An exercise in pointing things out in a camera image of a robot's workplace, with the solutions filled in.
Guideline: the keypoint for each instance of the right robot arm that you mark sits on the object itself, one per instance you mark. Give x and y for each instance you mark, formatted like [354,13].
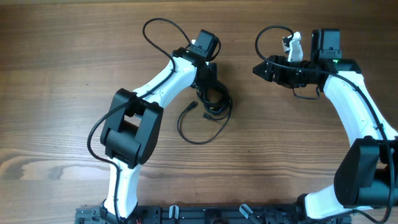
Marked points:
[367,177]

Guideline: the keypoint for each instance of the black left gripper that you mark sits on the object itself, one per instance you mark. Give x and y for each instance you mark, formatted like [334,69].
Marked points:
[213,77]

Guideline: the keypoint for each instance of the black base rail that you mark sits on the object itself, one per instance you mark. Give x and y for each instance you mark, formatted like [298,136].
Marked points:
[269,214]

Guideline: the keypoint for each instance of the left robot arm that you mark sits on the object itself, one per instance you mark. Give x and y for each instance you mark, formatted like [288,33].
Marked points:
[131,128]

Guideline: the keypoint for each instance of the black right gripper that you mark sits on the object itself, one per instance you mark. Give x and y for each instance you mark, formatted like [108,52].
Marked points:
[273,69]

